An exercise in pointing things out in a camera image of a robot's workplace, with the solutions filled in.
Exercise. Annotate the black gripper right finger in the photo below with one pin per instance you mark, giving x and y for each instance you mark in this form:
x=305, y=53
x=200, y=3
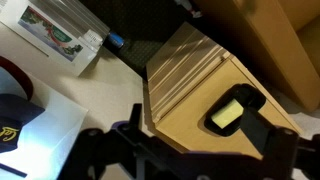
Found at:
x=258, y=131

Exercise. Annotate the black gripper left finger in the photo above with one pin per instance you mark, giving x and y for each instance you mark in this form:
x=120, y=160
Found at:
x=135, y=116

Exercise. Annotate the yellow sponge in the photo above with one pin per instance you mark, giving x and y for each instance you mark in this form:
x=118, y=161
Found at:
x=227, y=114

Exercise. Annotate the light wooden chest of drawers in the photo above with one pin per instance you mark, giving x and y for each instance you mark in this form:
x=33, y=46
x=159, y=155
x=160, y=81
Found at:
x=186, y=100

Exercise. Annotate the blue plastic bottle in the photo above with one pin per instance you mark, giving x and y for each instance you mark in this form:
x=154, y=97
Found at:
x=116, y=40

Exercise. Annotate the white radiator cover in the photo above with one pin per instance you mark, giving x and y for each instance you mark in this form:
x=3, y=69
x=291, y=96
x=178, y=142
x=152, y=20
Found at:
x=76, y=20

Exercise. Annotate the navy cap with yellow lettering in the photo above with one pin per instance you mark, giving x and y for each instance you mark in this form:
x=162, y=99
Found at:
x=16, y=116

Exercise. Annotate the colourful picture sticker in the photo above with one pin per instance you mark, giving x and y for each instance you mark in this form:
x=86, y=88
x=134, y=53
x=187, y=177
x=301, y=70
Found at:
x=50, y=33

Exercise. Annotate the dark red cap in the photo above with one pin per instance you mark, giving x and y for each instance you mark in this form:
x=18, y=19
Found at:
x=20, y=75

